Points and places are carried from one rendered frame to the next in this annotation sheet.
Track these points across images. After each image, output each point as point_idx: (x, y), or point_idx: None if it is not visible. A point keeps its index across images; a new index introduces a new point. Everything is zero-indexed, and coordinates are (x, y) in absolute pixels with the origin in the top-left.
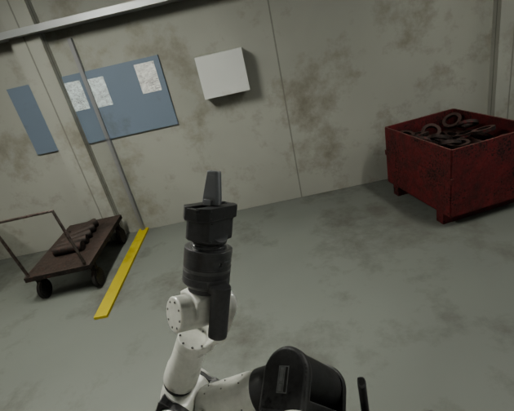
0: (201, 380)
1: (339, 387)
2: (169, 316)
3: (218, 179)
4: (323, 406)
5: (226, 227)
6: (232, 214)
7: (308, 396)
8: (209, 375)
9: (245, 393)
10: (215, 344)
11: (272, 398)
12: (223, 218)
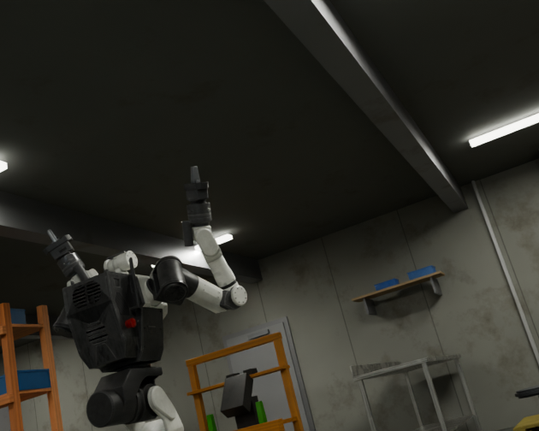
0: (228, 289)
1: (162, 285)
2: None
3: (191, 170)
4: (153, 281)
5: (193, 194)
6: (193, 187)
7: (152, 271)
8: (231, 290)
9: None
10: (205, 258)
11: None
12: (189, 189)
